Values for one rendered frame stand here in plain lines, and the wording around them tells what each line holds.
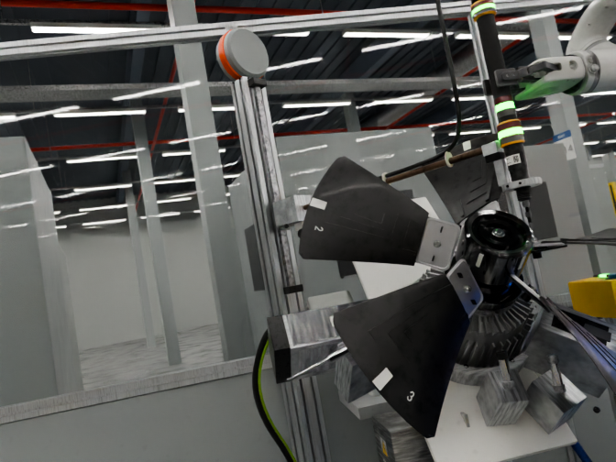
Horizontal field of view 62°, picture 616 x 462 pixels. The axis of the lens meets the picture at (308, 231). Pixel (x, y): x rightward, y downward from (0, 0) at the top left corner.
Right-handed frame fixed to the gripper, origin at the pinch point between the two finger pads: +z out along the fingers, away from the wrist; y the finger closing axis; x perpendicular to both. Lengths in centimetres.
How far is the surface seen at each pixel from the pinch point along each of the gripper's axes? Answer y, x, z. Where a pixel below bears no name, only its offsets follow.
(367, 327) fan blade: -12, -39, 37
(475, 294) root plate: -2.8, -38.3, 14.9
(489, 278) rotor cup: -4.4, -35.9, 12.4
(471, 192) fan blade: 10.2, -19.0, 4.8
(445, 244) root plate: 2.5, -28.7, 15.9
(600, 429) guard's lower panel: 70, -95, -55
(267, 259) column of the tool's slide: 57, -23, 44
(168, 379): 70, -52, 77
